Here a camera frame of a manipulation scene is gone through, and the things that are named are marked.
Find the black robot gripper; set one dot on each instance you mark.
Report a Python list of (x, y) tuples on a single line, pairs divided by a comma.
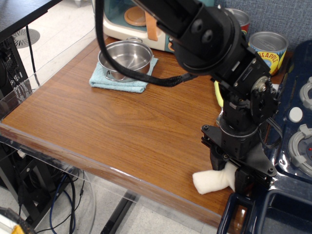
[(245, 150)]

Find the tomato sauce can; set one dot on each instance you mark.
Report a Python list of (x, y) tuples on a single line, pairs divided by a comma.
[(243, 18)]

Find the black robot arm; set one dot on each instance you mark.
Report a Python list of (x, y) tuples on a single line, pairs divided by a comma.
[(209, 41)]

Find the stainless steel pot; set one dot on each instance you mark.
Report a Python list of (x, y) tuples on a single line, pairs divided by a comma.
[(131, 53)]

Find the black table leg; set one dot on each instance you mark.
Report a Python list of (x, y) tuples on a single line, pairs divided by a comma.
[(118, 214)]

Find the black side desk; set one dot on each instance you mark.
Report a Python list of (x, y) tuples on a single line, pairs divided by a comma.
[(15, 15)]

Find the toy microwave oven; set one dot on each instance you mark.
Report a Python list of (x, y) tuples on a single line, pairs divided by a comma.
[(123, 20)]

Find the spoon with green handle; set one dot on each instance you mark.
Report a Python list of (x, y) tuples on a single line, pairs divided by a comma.
[(219, 101)]

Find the pineapple slices can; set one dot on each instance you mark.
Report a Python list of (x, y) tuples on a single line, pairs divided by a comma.
[(271, 47)]

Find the dark blue toy stove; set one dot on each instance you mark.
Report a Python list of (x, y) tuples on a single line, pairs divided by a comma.
[(286, 207)]

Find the white stove knob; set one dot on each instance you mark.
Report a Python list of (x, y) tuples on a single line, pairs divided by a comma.
[(275, 86)]

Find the light blue folded cloth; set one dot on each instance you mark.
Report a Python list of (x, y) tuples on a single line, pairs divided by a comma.
[(99, 80)]

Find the plush mushroom toy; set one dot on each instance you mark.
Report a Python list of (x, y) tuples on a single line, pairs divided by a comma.
[(212, 181)]

